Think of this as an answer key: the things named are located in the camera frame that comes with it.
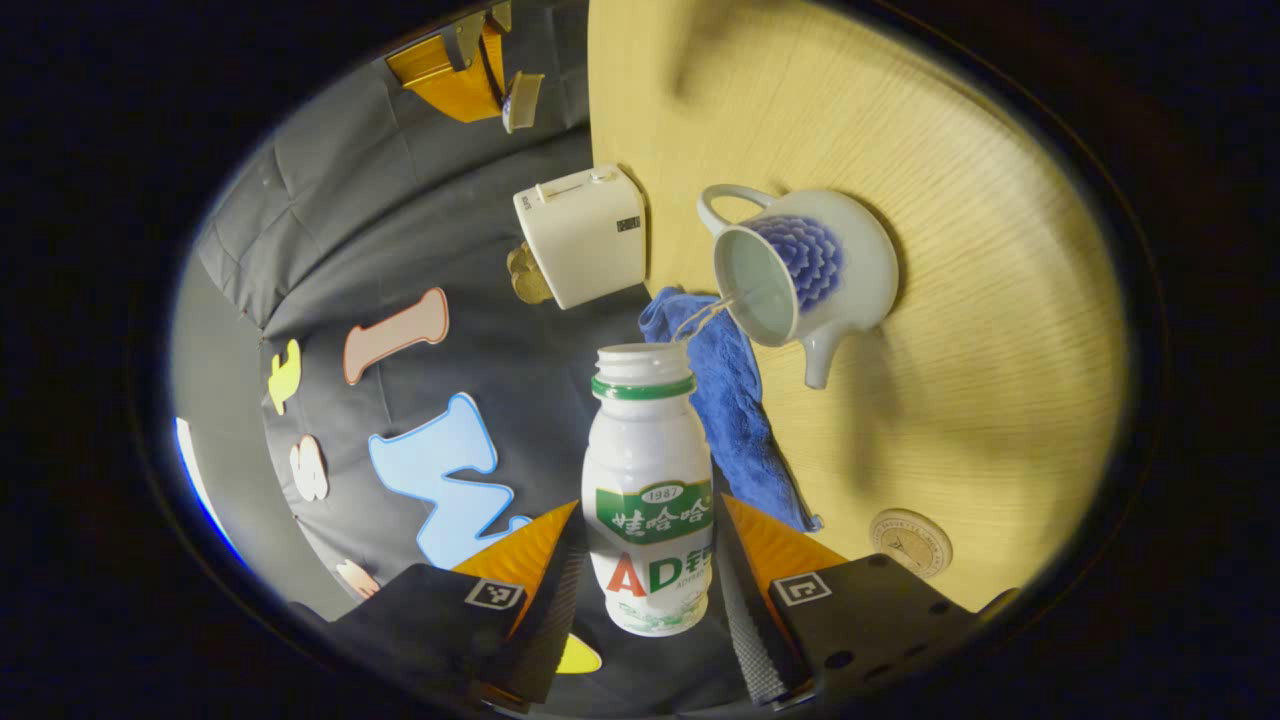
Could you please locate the blue towel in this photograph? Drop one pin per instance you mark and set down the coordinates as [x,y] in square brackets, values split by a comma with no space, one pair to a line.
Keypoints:
[735,420]

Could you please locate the white toaster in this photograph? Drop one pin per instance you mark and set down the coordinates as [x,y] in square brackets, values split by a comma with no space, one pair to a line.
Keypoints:
[585,235]

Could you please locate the white plastic water bottle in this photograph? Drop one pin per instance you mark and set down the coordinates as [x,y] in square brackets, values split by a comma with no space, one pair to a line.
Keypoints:
[648,470]

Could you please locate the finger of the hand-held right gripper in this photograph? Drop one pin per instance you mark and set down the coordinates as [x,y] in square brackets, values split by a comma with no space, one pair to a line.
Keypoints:
[450,85]

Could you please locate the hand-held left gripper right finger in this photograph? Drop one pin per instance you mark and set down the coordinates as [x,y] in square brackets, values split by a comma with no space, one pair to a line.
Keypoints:
[745,620]

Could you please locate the white blue-patterned teacup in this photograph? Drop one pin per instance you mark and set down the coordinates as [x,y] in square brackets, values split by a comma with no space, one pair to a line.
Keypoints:
[860,260]

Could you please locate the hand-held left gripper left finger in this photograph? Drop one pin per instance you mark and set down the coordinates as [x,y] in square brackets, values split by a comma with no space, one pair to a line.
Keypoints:
[550,620]

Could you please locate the brown bread slice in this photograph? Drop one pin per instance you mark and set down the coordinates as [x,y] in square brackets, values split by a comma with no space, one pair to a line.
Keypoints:
[527,275]

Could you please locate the black backdrop cloth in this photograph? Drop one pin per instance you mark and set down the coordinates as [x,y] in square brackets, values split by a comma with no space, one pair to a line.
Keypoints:
[400,220]

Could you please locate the round woven coaster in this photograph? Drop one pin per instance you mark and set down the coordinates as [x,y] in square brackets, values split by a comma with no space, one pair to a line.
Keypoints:
[910,543]

